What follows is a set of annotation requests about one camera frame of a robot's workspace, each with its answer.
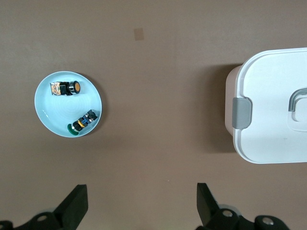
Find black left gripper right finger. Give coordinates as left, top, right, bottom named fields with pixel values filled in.
left=195, top=183, right=291, bottom=230

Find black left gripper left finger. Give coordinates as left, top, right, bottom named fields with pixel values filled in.
left=0, top=184, right=89, bottom=230

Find orange push button switch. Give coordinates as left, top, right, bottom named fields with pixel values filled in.
left=49, top=80, right=82, bottom=97

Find white lidded storage box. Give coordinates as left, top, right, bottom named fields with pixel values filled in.
left=224, top=47, right=307, bottom=165

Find light blue round plate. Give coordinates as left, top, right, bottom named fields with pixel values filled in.
left=34, top=70, right=102, bottom=138

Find brown tape patch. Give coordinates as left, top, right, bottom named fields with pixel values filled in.
left=133, top=28, right=145, bottom=41

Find green push button switch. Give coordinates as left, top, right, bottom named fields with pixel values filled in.
left=67, top=109, right=98, bottom=136

